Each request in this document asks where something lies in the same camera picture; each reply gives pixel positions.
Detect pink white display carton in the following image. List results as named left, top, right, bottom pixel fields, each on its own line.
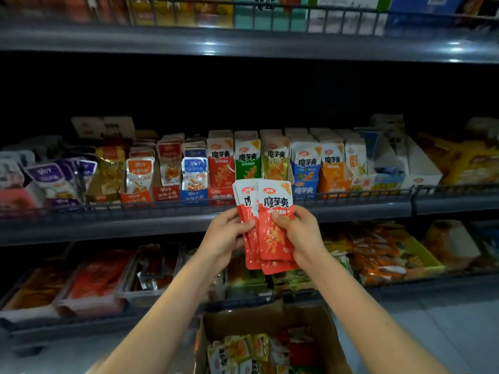
left=0, top=148, right=40, bottom=217

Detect green snack packets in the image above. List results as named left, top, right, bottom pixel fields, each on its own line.
left=331, top=249, right=356, bottom=277

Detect person's left hand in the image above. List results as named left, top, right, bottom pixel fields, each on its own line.
left=199, top=206, right=257, bottom=271

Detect pile of orange yellow packets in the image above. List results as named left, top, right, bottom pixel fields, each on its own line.
left=323, top=223, right=414, bottom=287

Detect person's right hand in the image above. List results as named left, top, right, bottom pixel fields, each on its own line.
left=270, top=205, right=329, bottom=270

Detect white blue snack bags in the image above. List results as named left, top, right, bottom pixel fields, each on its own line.
left=474, top=222, right=499, bottom=265

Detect green printed carton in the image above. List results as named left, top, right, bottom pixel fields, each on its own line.
left=232, top=0, right=309, bottom=32

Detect person's right forearm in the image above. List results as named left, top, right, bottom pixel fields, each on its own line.
left=300, top=257, right=449, bottom=374

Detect dark orange snack packs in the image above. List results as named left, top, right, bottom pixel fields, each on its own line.
left=6, top=264, right=71, bottom=310

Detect clear plastic tray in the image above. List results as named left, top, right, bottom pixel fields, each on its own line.
left=0, top=261, right=75, bottom=323
left=119, top=244, right=187, bottom=309
left=56, top=247, right=137, bottom=318

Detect grey metal store shelf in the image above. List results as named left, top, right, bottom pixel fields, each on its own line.
left=0, top=0, right=499, bottom=357

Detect handful of red white-top packets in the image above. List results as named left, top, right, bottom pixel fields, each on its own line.
left=232, top=179, right=299, bottom=276

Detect person's left forearm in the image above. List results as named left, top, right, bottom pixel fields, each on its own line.
left=94, top=257, right=229, bottom=374

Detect row of snack display cartons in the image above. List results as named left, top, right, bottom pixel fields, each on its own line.
left=0, top=113, right=444, bottom=213

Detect yellow display carton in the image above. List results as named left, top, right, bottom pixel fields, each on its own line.
left=417, top=132, right=499, bottom=190

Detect white label carton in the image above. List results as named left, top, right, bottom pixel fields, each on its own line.
left=306, top=0, right=395, bottom=34

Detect lime green display tray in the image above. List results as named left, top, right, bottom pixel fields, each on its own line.
left=398, top=233, right=447, bottom=279

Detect green orange display carton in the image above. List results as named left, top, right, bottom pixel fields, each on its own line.
left=226, top=257, right=268, bottom=299

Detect blue printed carton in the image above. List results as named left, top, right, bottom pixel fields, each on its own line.
left=386, top=0, right=469, bottom=30

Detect orange yellow printed carton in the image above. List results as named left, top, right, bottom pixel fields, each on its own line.
left=125, top=0, right=235, bottom=28

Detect pile of red snack packets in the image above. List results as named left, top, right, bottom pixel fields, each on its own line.
left=70, top=251, right=132, bottom=299

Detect brown cardboard box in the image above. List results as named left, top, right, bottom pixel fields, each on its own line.
left=192, top=300, right=353, bottom=374

